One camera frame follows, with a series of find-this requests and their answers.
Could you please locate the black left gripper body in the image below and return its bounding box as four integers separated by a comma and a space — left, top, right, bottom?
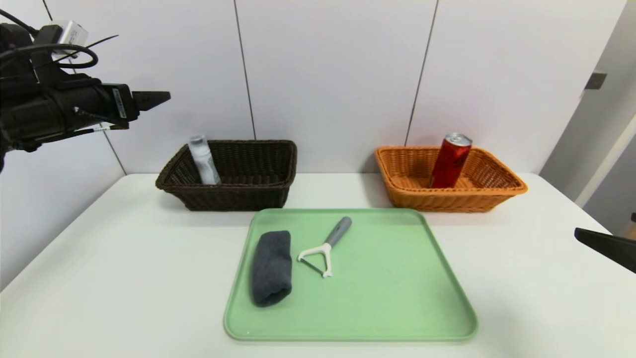
44, 83, 140, 139

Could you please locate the white plastic bottle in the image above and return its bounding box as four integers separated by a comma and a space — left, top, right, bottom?
187, 134, 222, 185

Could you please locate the dark grey towel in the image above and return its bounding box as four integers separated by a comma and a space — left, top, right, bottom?
252, 230, 293, 307

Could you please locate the white peeler with grey handle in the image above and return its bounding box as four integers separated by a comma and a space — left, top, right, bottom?
297, 216, 352, 278

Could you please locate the red soda can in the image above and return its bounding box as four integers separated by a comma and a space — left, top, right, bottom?
430, 132, 473, 189

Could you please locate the dark brown wicker basket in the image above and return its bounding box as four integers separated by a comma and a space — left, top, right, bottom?
156, 140, 298, 211

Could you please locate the orange wicker basket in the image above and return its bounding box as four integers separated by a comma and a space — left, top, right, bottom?
374, 146, 528, 213

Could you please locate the light green plastic tray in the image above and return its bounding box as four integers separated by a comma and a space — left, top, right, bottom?
224, 208, 478, 342

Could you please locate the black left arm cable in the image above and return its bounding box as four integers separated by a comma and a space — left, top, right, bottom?
0, 9, 99, 70

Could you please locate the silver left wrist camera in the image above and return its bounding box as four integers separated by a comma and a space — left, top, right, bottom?
37, 20, 89, 56

